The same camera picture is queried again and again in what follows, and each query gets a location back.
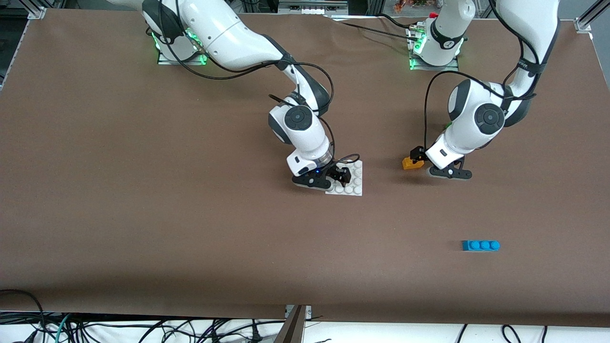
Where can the silver metal bracket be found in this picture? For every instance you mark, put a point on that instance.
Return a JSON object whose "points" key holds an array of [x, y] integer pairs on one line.
{"points": [[308, 312]]}

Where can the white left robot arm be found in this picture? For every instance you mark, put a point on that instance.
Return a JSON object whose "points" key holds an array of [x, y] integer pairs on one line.
{"points": [[464, 136]]}

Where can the brown table cover sheet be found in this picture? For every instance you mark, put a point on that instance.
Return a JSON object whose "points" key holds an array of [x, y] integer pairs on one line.
{"points": [[143, 190]]}

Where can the yellow two-stud block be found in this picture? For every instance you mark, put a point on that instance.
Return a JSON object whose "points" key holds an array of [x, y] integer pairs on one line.
{"points": [[408, 165]]}

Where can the white studded base plate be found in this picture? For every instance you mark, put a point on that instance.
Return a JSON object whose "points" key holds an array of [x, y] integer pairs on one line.
{"points": [[355, 183]]}

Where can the aluminium corner bracket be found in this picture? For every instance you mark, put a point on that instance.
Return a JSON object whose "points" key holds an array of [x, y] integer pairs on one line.
{"points": [[37, 12], [584, 25]]}

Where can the blue three-stud block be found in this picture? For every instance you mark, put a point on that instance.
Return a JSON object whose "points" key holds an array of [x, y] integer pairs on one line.
{"points": [[480, 246]]}

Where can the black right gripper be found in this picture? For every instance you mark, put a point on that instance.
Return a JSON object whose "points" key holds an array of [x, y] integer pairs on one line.
{"points": [[339, 172]]}

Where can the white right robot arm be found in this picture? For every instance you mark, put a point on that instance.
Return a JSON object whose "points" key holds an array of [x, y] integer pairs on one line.
{"points": [[228, 33]]}

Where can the grey aluminium frame rail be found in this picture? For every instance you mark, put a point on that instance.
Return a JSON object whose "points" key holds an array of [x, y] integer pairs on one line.
{"points": [[310, 7]]}

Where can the dark metal profile bar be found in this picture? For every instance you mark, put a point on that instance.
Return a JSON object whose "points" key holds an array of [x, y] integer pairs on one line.
{"points": [[291, 331]]}

